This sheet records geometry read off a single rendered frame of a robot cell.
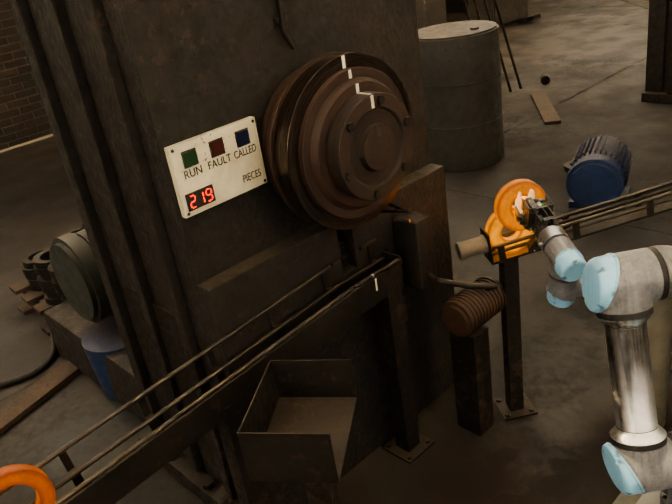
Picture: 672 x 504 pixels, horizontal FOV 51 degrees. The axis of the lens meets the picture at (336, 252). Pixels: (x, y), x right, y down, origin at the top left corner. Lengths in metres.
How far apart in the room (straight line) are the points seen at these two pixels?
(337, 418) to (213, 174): 0.67
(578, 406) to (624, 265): 1.17
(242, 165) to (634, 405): 1.08
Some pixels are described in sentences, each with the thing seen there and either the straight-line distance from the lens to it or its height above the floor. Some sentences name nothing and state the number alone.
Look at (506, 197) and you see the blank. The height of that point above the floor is 0.86.
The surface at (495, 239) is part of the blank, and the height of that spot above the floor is 0.69.
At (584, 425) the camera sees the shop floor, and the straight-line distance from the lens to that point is 2.58.
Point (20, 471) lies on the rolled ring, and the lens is 1.63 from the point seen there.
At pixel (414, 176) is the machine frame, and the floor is 0.87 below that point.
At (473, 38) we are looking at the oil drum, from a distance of 4.54.
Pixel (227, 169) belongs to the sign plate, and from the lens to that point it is 1.79.
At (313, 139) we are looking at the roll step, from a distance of 1.75.
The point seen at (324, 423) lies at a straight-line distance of 1.70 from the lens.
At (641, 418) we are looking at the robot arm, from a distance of 1.66.
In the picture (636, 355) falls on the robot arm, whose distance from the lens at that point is 1.61.
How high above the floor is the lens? 1.68
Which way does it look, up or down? 26 degrees down
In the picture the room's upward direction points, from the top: 9 degrees counter-clockwise
